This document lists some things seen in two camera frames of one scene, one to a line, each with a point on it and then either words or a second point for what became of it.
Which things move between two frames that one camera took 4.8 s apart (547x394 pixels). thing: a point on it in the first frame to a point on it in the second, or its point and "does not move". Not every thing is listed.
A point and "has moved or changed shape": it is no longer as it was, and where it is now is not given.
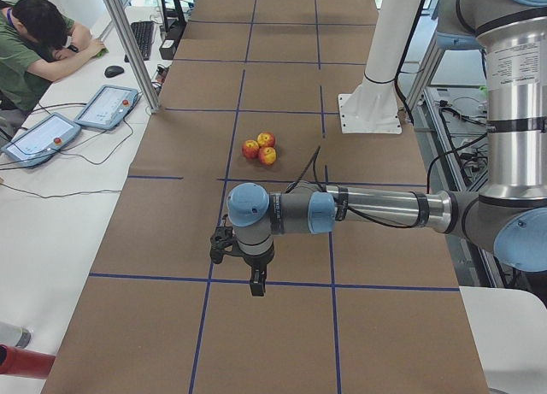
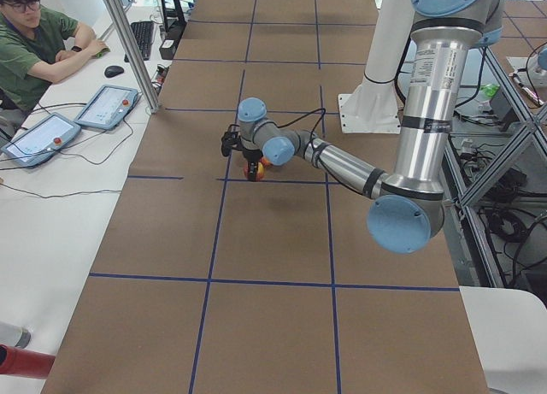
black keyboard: x=144 y=32 does not move
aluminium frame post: x=128 y=43 does not move
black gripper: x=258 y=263 to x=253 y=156
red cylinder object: x=25 y=362 does not move
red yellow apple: x=250 y=149 has moved or changed shape
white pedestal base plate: x=372 y=108 does not move
